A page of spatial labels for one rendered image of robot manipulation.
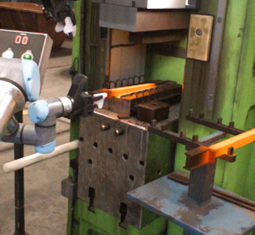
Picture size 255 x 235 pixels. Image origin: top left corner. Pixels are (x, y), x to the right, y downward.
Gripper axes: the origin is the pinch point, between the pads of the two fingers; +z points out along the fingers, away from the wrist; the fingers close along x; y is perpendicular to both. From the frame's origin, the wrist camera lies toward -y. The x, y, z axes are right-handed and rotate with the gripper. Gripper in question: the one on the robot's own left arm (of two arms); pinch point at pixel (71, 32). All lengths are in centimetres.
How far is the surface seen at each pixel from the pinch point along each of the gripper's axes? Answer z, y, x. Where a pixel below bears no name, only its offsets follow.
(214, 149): 11, 27, 78
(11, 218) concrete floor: 119, 40, -71
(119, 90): 26.4, -1.1, 15.7
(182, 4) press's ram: 5.7, -39.7, 27.2
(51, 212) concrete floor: 129, 20, -60
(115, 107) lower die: 33.7, 2.2, 13.7
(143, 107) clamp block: 30.6, 0.6, 28.8
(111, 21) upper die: 1.6, -14.1, 9.2
